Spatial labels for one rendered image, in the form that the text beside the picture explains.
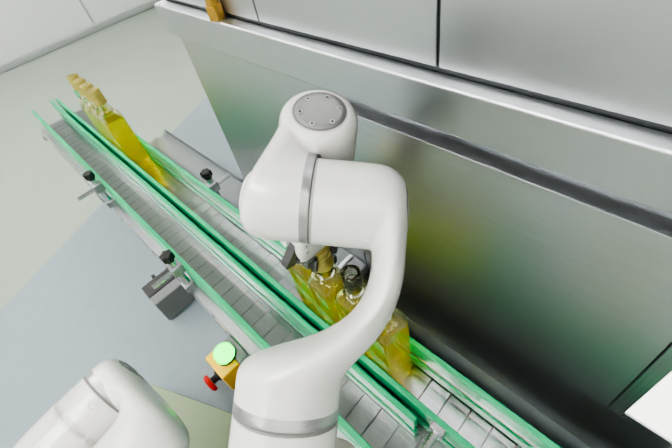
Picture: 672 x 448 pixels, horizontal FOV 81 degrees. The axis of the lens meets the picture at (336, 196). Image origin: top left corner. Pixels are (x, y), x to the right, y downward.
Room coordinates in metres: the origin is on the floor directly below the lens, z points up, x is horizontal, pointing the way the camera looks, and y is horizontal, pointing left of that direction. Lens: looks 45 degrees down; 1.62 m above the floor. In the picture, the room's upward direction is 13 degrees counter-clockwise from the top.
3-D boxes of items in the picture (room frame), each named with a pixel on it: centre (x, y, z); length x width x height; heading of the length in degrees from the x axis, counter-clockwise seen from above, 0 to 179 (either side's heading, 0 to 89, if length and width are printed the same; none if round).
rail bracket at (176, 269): (0.55, 0.40, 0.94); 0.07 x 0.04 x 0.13; 127
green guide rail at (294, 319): (0.87, 0.49, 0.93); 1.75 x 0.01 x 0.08; 37
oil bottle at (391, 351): (0.28, -0.03, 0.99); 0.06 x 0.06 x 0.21; 37
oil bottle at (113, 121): (1.10, 0.60, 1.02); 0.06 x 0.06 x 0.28; 37
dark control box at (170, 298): (0.63, 0.48, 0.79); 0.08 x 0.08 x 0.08; 37
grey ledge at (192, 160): (0.87, 0.29, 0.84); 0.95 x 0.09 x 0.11; 37
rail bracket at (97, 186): (0.92, 0.68, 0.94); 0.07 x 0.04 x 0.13; 127
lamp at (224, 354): (0.41, 0.31, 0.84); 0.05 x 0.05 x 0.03
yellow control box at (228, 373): (0.41, 0.31, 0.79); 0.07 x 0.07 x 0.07; 37
